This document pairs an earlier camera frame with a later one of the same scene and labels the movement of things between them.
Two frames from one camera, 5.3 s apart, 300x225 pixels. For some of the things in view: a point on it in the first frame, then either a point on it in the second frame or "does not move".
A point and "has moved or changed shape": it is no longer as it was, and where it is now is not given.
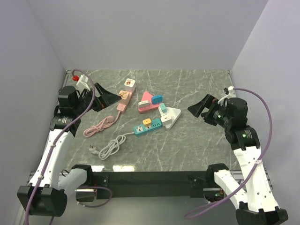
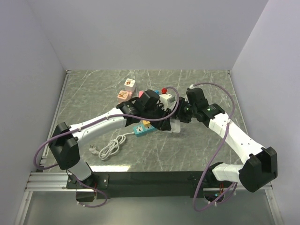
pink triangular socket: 147,96 has moved or changed shape
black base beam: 187,184 does not move
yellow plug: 146,122 does not move
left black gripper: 107,98 to 165,125
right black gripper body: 215,114 to 185,111
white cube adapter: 129,85 does not move
